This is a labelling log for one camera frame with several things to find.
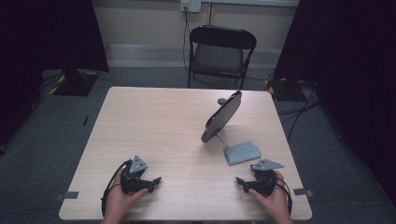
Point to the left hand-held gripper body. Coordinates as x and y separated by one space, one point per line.
134 182

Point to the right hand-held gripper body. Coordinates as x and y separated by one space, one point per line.
264 183

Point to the grey cloth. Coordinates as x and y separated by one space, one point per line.
243 153

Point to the person's right hand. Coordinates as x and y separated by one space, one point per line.
275 203

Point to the person's left hand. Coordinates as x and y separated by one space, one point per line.
116 203

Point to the grey tape strip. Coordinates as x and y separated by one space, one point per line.
70 195
300 192

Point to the small black floor object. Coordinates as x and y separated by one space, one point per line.
85 121

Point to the black stand base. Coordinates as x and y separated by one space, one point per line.
74 85
285 91

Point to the black folding chair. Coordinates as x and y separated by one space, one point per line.
222 37

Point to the black curtain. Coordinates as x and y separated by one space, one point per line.
358 62
46 31

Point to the white wall socket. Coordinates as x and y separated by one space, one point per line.
190 5

